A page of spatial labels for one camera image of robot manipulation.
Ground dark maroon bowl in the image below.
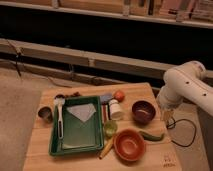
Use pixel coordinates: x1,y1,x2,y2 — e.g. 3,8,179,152
132,100,156,125

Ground white folded cloth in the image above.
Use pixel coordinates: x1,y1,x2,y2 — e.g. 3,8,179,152
67,103,96,122

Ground small green cup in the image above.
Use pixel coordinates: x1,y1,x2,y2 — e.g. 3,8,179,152
104,120,118,138

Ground yellow stick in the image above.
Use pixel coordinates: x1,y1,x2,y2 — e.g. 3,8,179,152
99,137,114,159

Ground dark brown small objects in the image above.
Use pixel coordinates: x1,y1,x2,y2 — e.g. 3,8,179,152
54,92,81,99

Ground red striped utensil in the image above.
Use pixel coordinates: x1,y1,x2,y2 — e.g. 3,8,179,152
102,105,109,123

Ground green plastic tray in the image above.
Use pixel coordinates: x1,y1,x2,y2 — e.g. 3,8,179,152
49,96,104,156

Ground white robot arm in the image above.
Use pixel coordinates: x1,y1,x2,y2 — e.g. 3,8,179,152
156,61,213,122

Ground small metal cup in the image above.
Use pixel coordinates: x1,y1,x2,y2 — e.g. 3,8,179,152
38,106,53,123

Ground orange tomato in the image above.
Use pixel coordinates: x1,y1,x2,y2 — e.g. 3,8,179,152
114,90,125,102

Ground black cable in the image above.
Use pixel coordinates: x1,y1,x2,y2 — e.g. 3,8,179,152
165,118,198,148

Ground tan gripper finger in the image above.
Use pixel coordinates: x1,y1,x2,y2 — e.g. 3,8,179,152
163,110,174,122

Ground green pepper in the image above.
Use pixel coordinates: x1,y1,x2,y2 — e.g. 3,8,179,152
139,131,164,142

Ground wooden board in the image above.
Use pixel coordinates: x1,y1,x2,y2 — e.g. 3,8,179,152
22,82,184,171

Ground blue grey sponge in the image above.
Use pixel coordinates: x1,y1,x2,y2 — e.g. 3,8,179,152
100,93,113,104

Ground white bottle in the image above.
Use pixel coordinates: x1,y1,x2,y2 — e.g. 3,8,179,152
109,99,124,120

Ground orange terracotta bowl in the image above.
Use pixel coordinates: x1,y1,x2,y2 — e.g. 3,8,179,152
113,129,146,162

